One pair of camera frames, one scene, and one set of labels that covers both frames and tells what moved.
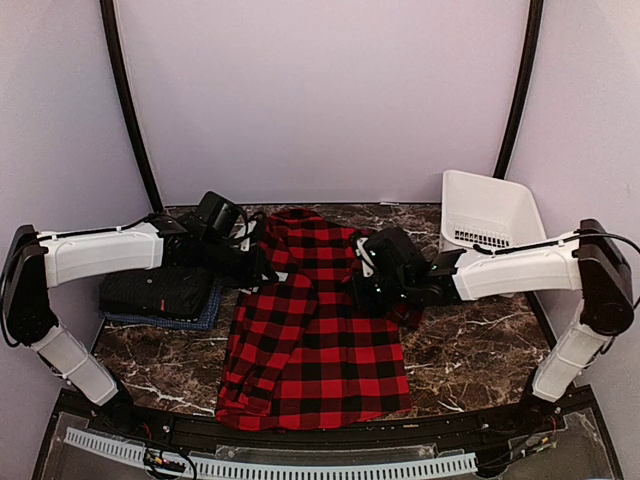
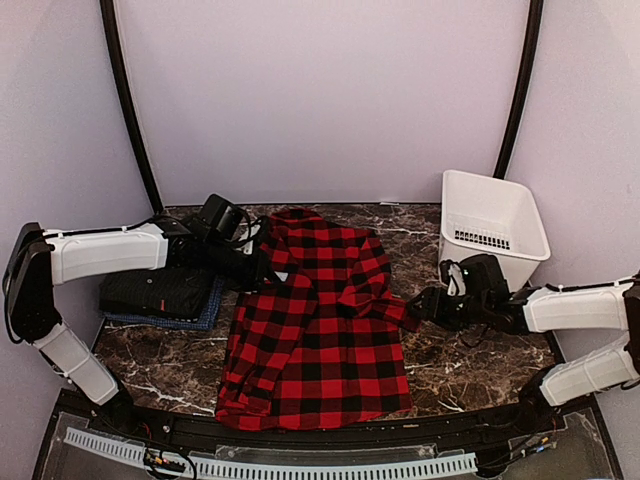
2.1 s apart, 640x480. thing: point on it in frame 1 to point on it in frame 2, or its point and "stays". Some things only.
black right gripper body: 394,288 to 452,317
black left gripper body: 235,271 stays
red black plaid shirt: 302,351 stays
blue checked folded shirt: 208,321 stays
